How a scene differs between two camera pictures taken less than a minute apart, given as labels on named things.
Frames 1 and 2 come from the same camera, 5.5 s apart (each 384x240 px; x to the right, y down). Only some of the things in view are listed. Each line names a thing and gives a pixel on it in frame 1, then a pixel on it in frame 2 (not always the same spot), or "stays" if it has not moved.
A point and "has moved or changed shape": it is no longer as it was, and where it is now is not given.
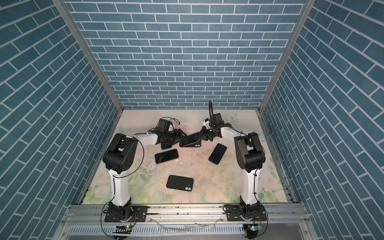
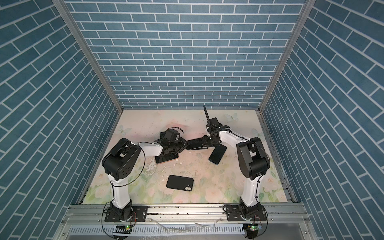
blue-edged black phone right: x=217 y=153 stays
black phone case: x=192 y=140 has moved or changed shape
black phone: x=192 y=140 has moved or changed shape
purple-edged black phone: x=166 y=156 stays
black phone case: x=180 y=183 stays
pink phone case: x=166 y=156 stays
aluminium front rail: x=94 y=214 stays
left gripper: x=177 y=136 -> x=183 y=143
